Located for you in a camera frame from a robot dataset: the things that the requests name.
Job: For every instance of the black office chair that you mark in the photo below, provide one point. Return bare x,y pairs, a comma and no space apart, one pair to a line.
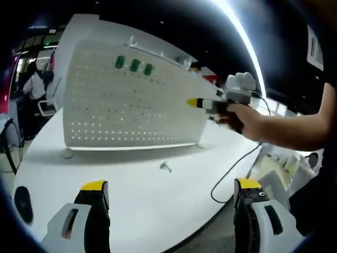
6,147

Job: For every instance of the ceiling light strip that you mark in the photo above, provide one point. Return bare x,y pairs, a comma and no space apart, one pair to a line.
245,39

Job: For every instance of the person's dark clothing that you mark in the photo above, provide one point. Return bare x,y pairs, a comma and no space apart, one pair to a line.
323,184

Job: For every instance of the red wall panel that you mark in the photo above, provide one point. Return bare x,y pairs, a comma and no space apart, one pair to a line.
8,84

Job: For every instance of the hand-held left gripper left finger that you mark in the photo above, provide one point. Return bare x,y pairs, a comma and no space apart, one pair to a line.
79,229

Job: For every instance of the person's right hand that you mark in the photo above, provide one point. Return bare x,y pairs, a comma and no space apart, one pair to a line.
231,117

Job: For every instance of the white barcode label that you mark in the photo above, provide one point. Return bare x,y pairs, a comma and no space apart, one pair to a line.
315,47

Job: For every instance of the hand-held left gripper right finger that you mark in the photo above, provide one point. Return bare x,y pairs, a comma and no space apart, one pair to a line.
252,226

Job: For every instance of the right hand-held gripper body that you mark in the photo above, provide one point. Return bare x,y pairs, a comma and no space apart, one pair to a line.
238,88

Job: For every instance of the white perforated mounting plate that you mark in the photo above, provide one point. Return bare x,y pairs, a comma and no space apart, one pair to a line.
137,110

